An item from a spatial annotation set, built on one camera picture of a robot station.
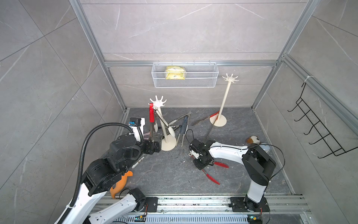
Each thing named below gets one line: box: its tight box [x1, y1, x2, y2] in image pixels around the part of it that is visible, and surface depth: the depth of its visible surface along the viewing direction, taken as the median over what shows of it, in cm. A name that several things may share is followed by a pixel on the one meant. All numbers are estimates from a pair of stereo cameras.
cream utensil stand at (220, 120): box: [209, 73, 240, 127], surface depth 109 cm
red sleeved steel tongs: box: [149, 103, 155, 142], surface depth 71 cm
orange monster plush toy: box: [110, 170, 134, 199], surface depth 79 cm
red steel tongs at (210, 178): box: [201, 161, 230, 186], surface depth 87 cm
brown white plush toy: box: [247, 135, 261, 145], surface depth 100 cm
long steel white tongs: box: [152, 106, 176, 138], surface depth 78 cm
